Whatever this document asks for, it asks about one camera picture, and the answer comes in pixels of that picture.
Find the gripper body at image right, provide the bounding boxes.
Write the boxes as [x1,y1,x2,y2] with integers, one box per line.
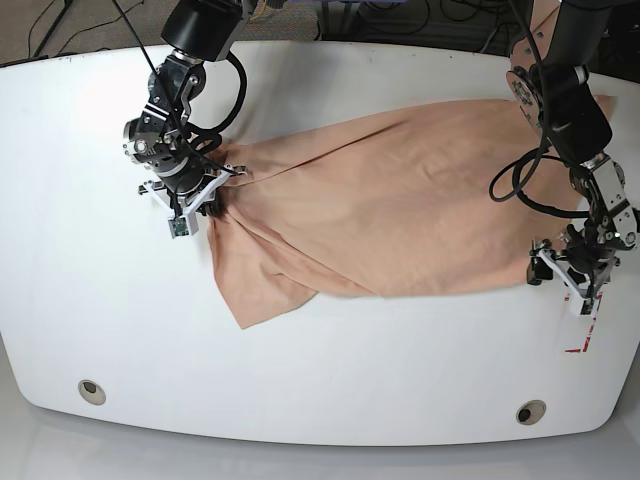
[529,227,620,302]

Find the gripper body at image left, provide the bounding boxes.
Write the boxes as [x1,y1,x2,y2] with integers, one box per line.
[137,159,249,220]

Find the peach t-shirt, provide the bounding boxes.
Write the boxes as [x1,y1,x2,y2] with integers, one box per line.
[203,93,617,331]

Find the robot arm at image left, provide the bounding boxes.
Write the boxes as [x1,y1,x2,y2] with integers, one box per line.
[123,1,256,224]

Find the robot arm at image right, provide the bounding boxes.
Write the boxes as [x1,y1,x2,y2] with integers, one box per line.
[507,1,639,316]

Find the red tape rectangle marker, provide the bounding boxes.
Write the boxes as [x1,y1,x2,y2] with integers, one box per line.
[557,293,602,354]

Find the right table grommet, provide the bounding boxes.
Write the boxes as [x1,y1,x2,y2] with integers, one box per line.
[516,399,547,426]

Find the table grommet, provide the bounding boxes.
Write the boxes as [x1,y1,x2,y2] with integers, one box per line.
[516,399,547,426]
[78,380,106,406]

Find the left table grommet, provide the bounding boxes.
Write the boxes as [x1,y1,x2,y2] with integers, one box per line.
[78,380,106,406]

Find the wrist camera, image-left gripper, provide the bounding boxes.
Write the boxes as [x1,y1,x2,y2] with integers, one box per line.
[168,215,199,238]

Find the wrist camera, image-right gripper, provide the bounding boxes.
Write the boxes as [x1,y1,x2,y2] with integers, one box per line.
[580,295,600,317]

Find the black floor cables top left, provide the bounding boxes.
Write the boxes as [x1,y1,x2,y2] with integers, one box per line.
[27,0,146,59]

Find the black floor cables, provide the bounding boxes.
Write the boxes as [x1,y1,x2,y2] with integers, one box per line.
[317,0,511,54]
[27,0,146,59]

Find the black floor cables top right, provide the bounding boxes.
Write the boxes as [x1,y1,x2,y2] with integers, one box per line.
[317,0,511,54]

